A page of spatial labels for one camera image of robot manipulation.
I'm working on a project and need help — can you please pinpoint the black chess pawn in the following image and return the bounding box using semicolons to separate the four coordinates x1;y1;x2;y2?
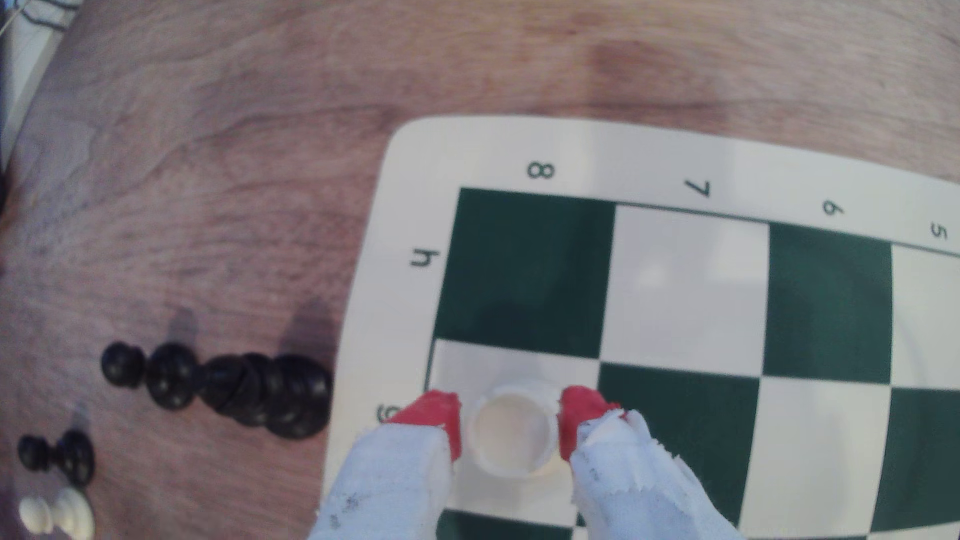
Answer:
18;429;97;487

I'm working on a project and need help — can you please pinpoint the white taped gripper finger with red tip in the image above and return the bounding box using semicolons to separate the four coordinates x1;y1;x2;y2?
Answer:
307;390;464;540
558;385;745;540

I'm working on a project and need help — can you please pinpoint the tall black chess piece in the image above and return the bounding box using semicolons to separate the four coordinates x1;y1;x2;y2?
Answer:
101;341;333;440

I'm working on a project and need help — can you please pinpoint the white chess pawn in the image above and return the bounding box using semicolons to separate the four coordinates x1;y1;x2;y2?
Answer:
18;487;96;540

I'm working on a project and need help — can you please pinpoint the white chess piece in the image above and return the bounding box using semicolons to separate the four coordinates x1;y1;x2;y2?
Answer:
463;381;565;480

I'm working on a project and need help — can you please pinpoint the green and white chess board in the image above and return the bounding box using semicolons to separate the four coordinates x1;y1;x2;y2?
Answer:
322;114;960;540

